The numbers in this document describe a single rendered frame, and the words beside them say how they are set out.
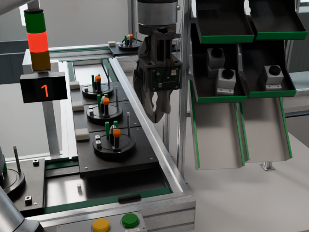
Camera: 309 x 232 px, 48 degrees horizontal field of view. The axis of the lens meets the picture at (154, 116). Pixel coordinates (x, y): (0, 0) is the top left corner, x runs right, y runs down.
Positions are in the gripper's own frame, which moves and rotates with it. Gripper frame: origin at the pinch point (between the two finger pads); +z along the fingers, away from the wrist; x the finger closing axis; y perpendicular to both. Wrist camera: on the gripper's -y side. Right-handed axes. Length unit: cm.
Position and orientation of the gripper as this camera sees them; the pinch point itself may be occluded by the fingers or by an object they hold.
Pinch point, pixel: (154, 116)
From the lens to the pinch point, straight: 76.3
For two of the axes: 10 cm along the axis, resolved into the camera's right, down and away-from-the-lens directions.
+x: 9.7, -1.1, 2.3
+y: 2.5, 4.2, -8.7
